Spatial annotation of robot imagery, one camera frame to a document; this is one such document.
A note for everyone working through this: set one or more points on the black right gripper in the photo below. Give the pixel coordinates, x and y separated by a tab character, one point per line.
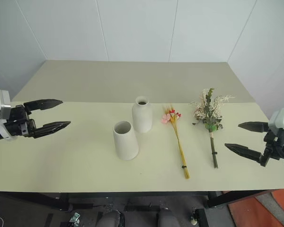
273	146

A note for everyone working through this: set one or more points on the pink red flowers yellow stems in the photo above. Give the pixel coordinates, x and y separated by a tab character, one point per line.
177	137

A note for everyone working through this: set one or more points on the white bottle-shaped ceramic vase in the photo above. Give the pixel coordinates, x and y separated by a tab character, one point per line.
142	118

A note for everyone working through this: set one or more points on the white tapered ceramic vase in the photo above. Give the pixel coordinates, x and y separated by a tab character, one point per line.
126	144

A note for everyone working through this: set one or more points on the black metal table frame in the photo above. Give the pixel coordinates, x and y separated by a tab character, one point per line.
109	195

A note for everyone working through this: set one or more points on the small white floor object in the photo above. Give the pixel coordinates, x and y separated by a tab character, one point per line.
193	221

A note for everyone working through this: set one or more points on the green white dried flower bouquet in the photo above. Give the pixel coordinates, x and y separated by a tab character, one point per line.
209	113

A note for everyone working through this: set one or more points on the orange floor mat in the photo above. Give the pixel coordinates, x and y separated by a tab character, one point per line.
262	210

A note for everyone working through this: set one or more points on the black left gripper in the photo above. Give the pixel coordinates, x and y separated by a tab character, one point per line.
16	120

